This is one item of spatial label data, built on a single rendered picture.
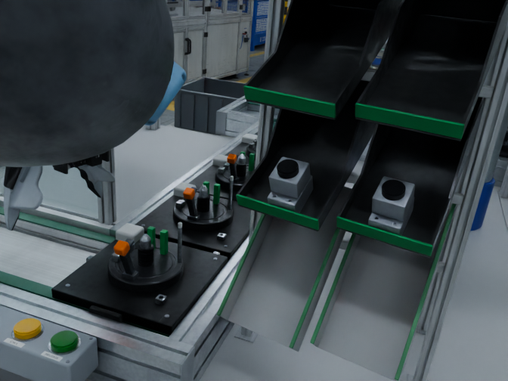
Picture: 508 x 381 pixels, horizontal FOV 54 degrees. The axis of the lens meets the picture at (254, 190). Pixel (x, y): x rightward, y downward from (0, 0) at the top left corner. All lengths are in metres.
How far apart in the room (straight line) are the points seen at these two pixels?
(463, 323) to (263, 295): 0.51
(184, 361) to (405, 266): 0.37
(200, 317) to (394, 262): 0.34
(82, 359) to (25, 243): 0.45
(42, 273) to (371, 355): 0.67
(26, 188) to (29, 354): 0.29
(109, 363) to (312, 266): 0.36
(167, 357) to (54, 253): 0.45
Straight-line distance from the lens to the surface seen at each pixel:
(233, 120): 2.08
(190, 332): 0.86
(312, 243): 0.82
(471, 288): 1.31
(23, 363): 0.88
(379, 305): 0.80
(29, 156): 0.17
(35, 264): 1.14
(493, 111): 0.75
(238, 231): 1.12
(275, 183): 0.69
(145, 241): 0.93
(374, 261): 0.82
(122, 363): 0.86
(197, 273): 0.97
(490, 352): 1.12
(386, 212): 0.67
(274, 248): 0.84
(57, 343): 0.84
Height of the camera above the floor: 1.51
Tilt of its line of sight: 24 degrees down
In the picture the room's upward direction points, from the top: 5 degrees clockwise
